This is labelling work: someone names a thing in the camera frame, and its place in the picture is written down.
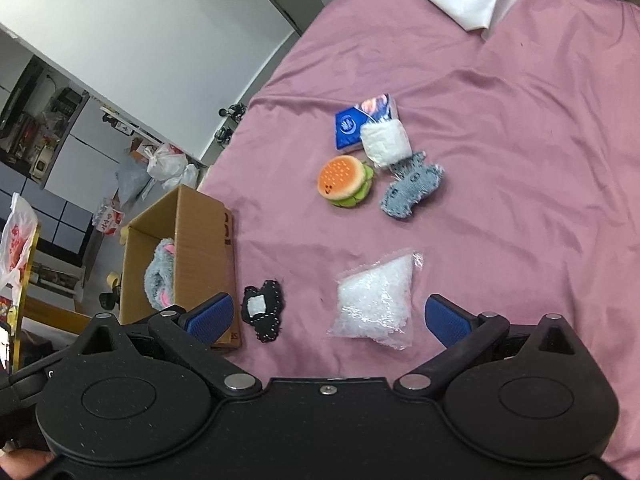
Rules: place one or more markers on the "yellow wooden frame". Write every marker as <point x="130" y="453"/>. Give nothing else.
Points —
<point x="22" y="310"/>

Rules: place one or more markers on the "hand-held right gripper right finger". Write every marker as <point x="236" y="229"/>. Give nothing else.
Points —
<point x="447" y="320"/>

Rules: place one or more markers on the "purple white small box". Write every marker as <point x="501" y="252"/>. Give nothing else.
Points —
<point x="350" y="127"/>

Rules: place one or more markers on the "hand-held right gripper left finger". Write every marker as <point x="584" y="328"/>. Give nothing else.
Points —
<point x="210" y="317"/>

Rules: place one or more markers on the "clear bag of white filling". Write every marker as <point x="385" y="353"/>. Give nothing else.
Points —
<point x="372" y="300"/>

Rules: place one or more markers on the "burger plush toy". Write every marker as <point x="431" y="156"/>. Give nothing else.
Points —
<point x="342" y="175"/>

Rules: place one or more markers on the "cluttered storage shelf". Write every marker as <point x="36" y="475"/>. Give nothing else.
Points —
<point x="35" y="120"/>

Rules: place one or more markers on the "black fabric pouch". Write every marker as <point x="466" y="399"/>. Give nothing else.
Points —
<point x="272" y="292"/>

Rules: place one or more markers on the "grey sneaker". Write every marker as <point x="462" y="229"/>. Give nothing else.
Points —
<point x="235" y="110"/>
<point x="222" y="135"/>

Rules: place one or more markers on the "brown cardboard box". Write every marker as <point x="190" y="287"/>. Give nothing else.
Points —
<point x="200" y="240"/>

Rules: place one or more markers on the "yellow tape roll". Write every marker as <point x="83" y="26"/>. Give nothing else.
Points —
<point x="114" y="281"/>

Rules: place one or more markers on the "frayed denim patch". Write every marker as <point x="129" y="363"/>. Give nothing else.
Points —
<point x="407" y="190"/>

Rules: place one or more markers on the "pink bed sheet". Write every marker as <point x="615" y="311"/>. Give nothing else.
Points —
<point x="500" y="210"/>

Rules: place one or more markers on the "grey plastic bag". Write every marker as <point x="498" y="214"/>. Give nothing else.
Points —
<point x="132" y="182"/>

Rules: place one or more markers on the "red white snack bag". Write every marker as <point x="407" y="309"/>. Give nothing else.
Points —
<point x="110" y="217"/>

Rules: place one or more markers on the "grey fluffy plush toy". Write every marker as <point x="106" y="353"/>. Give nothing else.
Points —
<point x="157" y="272"/>

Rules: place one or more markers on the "red printed plastic bag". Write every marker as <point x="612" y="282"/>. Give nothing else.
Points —
<point x="17" y="240"/>

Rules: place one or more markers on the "white tied plastic bag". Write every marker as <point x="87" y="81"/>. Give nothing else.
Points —
<point x="165" y="162"/>

